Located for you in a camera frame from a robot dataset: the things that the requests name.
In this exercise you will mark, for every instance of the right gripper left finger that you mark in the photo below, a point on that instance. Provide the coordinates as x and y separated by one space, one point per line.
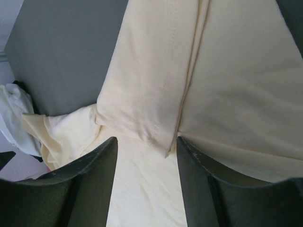
75 195

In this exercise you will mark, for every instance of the yellow t shirt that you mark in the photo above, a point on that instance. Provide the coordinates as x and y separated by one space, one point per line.
225 74

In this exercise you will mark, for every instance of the white folded t shirt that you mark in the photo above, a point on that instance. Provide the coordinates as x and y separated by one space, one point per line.
14 102

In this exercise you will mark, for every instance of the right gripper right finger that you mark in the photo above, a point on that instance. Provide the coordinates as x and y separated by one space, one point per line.
217 196

